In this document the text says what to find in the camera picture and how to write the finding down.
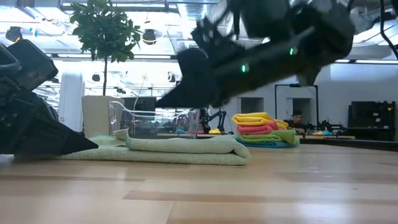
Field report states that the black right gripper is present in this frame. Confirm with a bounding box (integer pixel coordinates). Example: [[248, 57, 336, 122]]
[[155, 18, 299, 110]]

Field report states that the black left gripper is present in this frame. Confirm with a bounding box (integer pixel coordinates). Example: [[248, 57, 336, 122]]
[[0, 77, 100, 156]]

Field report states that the pale green waffle towel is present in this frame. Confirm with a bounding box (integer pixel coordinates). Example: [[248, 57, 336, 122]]
[[14, 127, 252, 166]]

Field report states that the yellow microfiber towel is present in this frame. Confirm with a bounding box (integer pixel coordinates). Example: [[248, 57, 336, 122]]
[[231, 111, 289, 130]]

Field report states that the pink microfiber towel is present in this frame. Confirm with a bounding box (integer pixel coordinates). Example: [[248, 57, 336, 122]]
[[236, 120, 280, 136]]

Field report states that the bright green microfiber towel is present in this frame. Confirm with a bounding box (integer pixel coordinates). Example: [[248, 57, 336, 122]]
[[238, 129, 300, 144]]

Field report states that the blue microfiber towel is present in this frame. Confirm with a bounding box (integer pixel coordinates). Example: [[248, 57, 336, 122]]
[[234, 136, 301, 149]]

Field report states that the white round column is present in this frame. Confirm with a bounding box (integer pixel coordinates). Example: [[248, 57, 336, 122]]
[[57, 73, 85, 133]]

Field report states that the white planter pot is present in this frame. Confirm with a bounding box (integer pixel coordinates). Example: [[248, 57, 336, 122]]
[[81, 95, 125, 139]]

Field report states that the black monitor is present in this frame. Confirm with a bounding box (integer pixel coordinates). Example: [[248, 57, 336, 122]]
[[120, 96, 157, 121]]

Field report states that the clear plastic bin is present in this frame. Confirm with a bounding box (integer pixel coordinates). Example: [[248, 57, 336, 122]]
[[108, 101, 201, 139]]

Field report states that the green leafy tree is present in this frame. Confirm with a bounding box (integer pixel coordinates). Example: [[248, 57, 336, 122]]
[[70, 0, 142, 97]]

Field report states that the person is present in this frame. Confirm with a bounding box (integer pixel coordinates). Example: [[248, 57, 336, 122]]
[[285, 110, 307, 135]]

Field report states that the black cabinet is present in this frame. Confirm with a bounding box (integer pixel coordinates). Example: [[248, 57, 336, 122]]
[[347, 100, 396, 141]]

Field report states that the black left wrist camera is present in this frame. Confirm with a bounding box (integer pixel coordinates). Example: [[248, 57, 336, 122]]
[[6, 39, 59, 91]]

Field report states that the black gantry frame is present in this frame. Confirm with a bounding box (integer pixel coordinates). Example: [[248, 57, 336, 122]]
[[274, 83, 320, 128]]

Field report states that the black table frame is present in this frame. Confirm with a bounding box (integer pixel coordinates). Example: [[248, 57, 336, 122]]
[[298, 136, 398, 153]]

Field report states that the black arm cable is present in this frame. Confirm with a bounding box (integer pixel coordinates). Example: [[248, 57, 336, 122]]
[[379, 0, 398, 60]]

